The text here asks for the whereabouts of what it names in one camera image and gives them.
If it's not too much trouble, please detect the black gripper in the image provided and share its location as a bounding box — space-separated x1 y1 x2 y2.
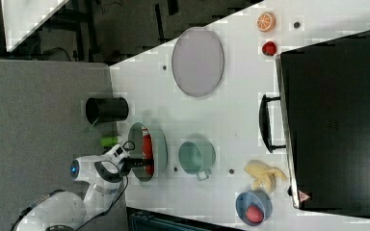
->
119 158 151 176

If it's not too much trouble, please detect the red ketchup bottle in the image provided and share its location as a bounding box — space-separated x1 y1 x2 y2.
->
142 126 154 176

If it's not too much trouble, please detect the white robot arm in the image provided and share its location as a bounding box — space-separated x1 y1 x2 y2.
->
11 154 153 231

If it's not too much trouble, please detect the green oval strainer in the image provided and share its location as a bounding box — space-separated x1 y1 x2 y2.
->
128 122 168 182

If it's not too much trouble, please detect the lime green round toy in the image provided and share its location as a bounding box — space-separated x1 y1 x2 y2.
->
100 137 119 147

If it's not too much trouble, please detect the green mug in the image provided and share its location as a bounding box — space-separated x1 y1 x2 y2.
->
178 139 216 181

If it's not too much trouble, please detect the black cylindrical cup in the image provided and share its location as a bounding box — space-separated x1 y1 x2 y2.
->
85 97 129 124

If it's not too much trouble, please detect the blue bowl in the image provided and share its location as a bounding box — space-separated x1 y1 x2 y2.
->
235 191 273 226

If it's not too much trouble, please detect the grey round plate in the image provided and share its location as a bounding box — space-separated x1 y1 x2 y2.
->
172 27 225 97

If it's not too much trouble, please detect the red strawberry toy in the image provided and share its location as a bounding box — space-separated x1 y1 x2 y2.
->
245 205 264 223

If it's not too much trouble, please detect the peeled banana toy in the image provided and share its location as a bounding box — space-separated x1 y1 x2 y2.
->
244 160 287 193

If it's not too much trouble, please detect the small red fruit toy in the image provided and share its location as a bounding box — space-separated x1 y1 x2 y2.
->
262 41 278 56

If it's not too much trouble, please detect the orange slice toy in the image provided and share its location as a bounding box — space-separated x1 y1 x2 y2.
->
256 13 276 33

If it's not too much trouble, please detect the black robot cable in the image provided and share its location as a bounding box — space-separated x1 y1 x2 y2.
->
76 141 137 222

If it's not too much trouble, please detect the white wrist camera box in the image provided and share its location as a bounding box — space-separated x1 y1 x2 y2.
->
108 144 129 164

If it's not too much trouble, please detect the blue metal frame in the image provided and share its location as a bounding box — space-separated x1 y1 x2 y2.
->
126 207 240 231

